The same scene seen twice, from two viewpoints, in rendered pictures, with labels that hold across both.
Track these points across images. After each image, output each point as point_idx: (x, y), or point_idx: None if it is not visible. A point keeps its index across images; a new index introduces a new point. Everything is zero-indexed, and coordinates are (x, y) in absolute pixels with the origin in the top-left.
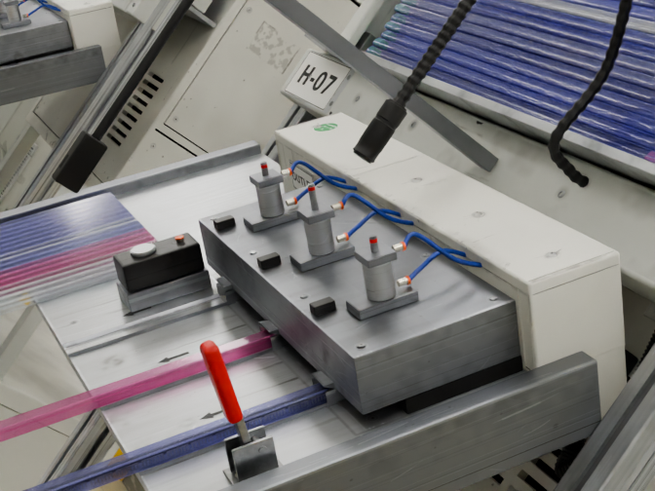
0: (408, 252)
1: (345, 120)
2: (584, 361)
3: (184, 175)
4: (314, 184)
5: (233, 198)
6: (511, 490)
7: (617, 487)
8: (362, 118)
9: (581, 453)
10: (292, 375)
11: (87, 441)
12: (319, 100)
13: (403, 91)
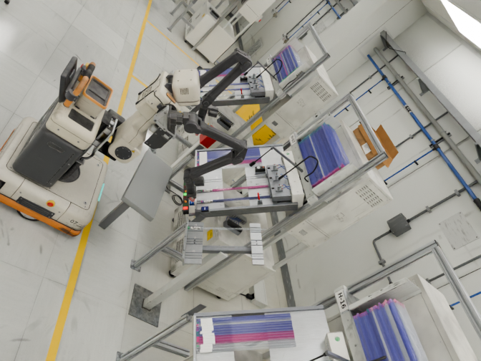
0: (285, 183)
1: (290, 153)
2: (296, 203)
3: (270, 147)
4: (277, 172)
5: (274, 155)
6: None
7: (295, 216)
8: (294, 151)
9: (294, 211)
10: (268, 192)
11: None
12: (291, 143)
13: (284, 174)
